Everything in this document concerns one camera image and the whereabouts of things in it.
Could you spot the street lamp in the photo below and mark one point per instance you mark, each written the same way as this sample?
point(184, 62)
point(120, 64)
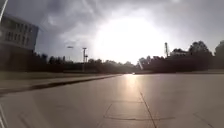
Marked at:
point(70, 47)

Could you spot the dark kerb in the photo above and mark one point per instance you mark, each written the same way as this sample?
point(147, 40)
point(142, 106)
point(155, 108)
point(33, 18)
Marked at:
point(60, 84)

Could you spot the pale multi-storey building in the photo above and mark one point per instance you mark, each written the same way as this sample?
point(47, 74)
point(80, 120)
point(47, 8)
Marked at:
point(16, 36)

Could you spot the grey pavement strip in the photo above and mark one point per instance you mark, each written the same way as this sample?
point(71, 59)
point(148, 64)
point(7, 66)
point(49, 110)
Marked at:
point(26, 82)

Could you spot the row of dark trees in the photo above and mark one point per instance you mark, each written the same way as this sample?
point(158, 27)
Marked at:
point(198, 58)

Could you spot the grey paved plaza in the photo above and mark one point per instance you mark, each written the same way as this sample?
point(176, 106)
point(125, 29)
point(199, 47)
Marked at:
point(126, 110)

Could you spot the pole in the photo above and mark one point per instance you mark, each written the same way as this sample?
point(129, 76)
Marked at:
point(84, 58)

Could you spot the tall lattice mast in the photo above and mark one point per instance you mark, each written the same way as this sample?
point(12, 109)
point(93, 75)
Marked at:
point(166, 50)

